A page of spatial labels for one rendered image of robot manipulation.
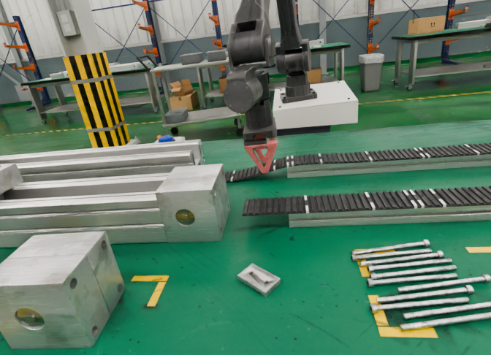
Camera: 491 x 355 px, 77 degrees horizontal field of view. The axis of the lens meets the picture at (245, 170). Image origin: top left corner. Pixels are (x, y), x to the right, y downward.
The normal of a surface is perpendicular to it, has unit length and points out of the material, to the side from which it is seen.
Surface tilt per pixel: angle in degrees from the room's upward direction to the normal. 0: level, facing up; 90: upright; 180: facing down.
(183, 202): 90
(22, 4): 90
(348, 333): 0
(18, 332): 90
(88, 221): 90
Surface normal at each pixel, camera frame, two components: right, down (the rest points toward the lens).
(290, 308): -0.12, -0.91
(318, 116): -0.12, 0.41
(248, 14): -0.32, -0.36
